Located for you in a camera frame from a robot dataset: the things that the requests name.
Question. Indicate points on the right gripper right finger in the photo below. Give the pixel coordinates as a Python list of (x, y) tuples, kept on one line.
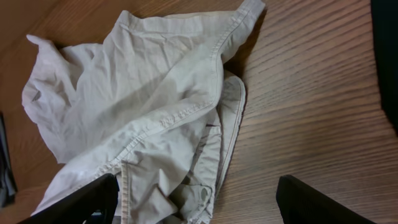
[(299, 203)]

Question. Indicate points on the black garment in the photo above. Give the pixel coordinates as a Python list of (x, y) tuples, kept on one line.
[(384, 20)]

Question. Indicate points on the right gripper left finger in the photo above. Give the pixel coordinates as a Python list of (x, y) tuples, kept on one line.
[(95, 203)]

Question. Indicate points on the beige cotton shorts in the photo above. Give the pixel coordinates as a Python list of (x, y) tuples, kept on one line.
[(152, 105)]

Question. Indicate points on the folded grey shorts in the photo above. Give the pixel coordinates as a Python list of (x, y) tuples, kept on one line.
[(8, 184)]

